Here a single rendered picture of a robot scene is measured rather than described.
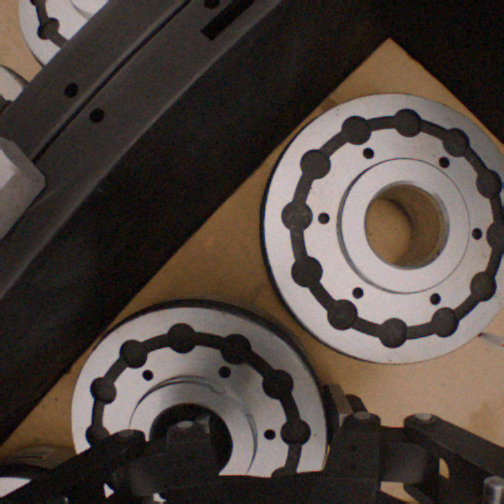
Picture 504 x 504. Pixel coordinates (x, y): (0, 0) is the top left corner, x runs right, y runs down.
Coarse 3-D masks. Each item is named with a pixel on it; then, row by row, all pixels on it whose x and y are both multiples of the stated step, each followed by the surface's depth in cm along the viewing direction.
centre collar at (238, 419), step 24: (168, 384) 14; (192, 384) 14; (216, 384) 14; (144, 408) 14; (168, 408) 14; (216, 408) 14; (240, 408) 14; (144, 432) 14; (240, 432) 14; (240, 456) 13
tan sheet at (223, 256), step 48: (384, 48) 17; (336, 96) 17; (432, 96) 17; (240, 192) 17; (192, 240) 17; (240, 240) 17; (384, 240) 17; (144, 288) 18; (192, 288) 17; (240, 288) 17; (384, 384) 17; (432, 384) 17; (480, 384) 17; (48, 432) 18; (480, 432) 16
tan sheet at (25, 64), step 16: (0, 0) 18; (16, 0) 18; (0, 16) 18; (16, 16) 18; (0, 32) 18; (16, 32) 18; (0, 48) 18; (16, 48) 18; (16, 64) 18; (32, 64) 18
